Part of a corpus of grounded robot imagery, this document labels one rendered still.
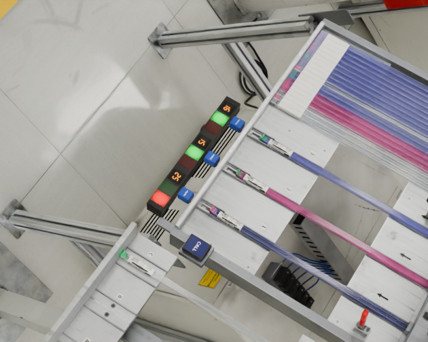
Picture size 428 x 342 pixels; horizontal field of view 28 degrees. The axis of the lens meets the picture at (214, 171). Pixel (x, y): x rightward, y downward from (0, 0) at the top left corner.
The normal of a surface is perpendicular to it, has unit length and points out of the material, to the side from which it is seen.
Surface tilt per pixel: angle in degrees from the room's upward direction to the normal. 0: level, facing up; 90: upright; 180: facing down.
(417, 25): 90
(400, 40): 90
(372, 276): 47
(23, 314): 90
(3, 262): 0
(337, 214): 0
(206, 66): 0
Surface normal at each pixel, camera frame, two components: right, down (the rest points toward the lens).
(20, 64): 0.65, 0.06
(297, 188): 0.06, -0.45
